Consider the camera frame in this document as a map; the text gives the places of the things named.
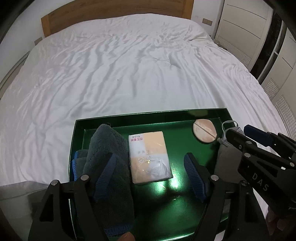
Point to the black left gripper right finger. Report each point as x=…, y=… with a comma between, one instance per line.
x=231, y=208

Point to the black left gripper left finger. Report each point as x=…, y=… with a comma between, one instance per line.
x=75, y=210

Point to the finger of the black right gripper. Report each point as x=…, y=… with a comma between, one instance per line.
x=280, y=143
x=254, y=152

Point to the grey fabric eye mask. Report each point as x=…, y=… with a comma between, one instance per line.
x=228, y=157

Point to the dark teal microfiber towel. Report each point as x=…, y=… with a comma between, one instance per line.
x=106, y=162

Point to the person's left hand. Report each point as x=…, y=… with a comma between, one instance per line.
x=126, y=237

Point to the round beige powder puff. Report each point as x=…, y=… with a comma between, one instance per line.
x=204, y=130

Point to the green rectangular tray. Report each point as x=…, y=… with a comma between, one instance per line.
x=165, y=206

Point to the wrapped tissue pack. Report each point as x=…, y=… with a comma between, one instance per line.
x=148, y=156

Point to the white wardrobe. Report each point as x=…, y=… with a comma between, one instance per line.
x=243, y=30

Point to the white bed sheet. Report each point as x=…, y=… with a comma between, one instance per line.
x=130, y=64

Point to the wooden headboard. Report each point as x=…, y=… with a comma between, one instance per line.
x=79, y=11

